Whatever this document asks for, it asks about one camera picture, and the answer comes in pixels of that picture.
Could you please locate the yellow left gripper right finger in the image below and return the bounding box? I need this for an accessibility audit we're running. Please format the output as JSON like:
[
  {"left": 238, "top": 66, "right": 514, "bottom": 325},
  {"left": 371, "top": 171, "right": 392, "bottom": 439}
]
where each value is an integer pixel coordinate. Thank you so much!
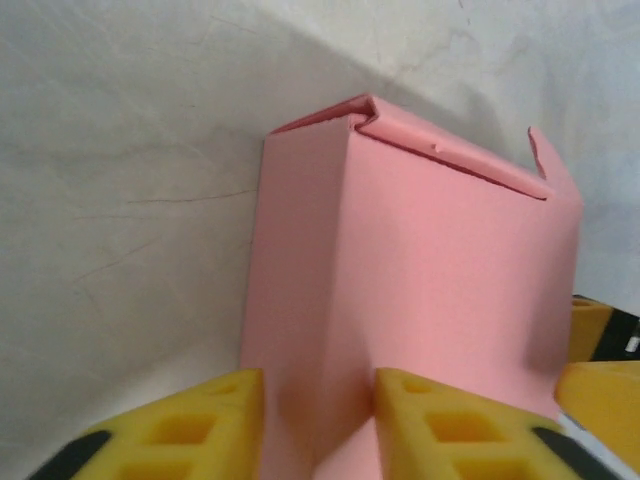
[{"left": 374, "top": 367, "right": 614, "bottom": 480}]

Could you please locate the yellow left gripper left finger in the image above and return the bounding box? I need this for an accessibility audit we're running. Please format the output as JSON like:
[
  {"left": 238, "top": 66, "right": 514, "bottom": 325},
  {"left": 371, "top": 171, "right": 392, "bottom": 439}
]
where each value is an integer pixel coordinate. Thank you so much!
[{"left": 29, "top": 368, "right": 266, "bottom": 480}]

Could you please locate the pink paper box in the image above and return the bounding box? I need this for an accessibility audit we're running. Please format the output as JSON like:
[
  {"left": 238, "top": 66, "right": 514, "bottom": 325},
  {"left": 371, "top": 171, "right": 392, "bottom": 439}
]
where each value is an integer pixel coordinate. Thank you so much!
[{"left": 239, "top": 93, "right": 585, "bottom": 480}]

